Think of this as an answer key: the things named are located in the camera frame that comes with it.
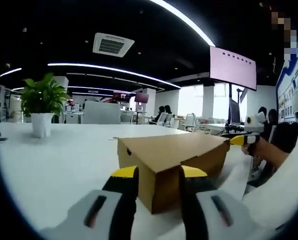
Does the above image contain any green potted plant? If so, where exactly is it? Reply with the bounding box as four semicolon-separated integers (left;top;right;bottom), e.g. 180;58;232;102
20;72;70;139

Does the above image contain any person in white shirt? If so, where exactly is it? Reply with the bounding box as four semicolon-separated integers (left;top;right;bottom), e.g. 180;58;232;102
222;134;298;232

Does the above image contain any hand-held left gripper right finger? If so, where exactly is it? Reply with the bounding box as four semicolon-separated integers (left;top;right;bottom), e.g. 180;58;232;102
178;165;270;240

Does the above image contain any person's right hand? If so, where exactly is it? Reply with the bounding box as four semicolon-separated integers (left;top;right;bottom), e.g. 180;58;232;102
240;136;268;159

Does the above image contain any ceiling air conditioner vent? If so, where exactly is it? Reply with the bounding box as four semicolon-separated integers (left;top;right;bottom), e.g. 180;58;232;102
92;32;135;58

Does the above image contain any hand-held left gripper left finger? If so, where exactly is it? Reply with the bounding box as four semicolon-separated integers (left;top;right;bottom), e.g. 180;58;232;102
37;165;140;240

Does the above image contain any magenta hanging sign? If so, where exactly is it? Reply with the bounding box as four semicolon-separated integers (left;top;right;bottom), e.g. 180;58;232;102
134;92;150;104

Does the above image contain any white ceiling light strip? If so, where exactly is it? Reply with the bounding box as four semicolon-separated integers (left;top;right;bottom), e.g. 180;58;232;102
0;67;22;77
47;62;181;88
148;0;216;47

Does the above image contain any row of white office chairs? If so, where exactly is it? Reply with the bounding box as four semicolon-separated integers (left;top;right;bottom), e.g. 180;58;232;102
148;112;230;133

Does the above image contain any blue wall display board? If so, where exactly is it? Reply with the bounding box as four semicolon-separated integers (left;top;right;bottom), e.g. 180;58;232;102
275;54;298;126

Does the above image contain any white square pillar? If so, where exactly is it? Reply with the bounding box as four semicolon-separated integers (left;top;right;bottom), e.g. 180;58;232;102
52;75;70;111

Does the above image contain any dark red wall screen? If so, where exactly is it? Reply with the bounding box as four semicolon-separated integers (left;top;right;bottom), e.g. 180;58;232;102
113;91;130;102

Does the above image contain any brown cardboard shoe box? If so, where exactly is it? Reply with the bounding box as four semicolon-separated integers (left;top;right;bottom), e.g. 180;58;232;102
117;131;231;215

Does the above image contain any white translucent desk partition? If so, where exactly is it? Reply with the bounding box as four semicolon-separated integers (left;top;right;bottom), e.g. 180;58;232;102
82;100;122;125

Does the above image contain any large display screen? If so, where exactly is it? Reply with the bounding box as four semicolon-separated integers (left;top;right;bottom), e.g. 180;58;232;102
209;46;258;91

